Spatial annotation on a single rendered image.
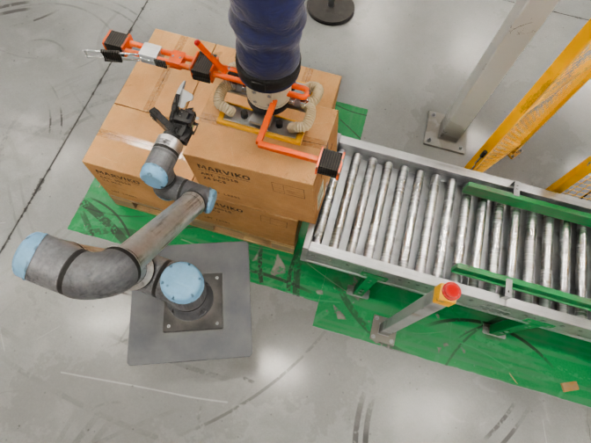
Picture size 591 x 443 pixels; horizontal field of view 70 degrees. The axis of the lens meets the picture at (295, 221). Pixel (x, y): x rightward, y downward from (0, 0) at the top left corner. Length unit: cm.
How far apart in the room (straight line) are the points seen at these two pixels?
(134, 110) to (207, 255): 107
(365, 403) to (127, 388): 132
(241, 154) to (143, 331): 84
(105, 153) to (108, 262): 147
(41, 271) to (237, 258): 97
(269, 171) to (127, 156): 94
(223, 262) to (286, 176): 47
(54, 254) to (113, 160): 141
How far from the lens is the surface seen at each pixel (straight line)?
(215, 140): 192
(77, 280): 108
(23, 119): 358
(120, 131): 256
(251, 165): 181
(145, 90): 269
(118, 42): 183
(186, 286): 159
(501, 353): 289
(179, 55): 174
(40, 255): 112
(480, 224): 241
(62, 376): 280
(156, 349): 186
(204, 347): 183
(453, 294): 168
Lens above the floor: 255
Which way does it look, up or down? 68 degrees down
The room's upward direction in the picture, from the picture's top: 8 degrees clockwise
